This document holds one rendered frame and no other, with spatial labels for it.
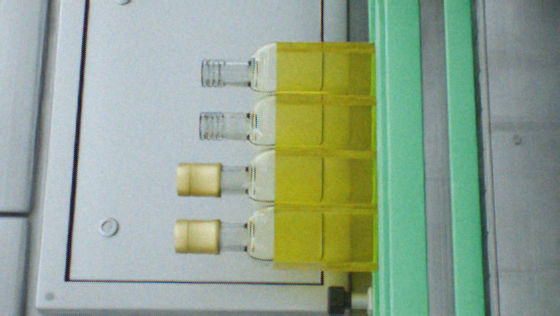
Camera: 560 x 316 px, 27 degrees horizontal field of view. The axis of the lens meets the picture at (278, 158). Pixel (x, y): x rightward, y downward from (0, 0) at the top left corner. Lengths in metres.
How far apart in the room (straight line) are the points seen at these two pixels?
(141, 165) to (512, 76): 0.46
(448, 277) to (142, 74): 0.50
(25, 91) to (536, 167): 0.61
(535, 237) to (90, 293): 0.50
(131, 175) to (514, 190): 0.47
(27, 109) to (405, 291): 0.54
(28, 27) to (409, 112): 0.53
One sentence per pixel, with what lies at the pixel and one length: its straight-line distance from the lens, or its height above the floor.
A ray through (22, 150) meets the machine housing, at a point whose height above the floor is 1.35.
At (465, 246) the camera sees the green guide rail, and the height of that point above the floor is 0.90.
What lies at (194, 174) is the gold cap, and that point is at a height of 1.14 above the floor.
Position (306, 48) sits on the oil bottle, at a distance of 1.18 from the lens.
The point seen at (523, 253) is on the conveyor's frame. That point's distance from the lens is 1.00.
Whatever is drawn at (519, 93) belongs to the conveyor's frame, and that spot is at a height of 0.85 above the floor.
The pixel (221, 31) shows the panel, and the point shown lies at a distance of 1.36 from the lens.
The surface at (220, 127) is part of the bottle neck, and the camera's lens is 1.17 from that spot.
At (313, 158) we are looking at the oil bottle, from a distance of 1.14.
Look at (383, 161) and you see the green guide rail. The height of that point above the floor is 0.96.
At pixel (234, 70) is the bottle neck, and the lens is 1.19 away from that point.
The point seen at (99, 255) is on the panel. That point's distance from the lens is 1.28.
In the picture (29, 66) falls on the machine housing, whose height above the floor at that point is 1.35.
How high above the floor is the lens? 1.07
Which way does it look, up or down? level
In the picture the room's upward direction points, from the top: 89 degrees counter-clockwise
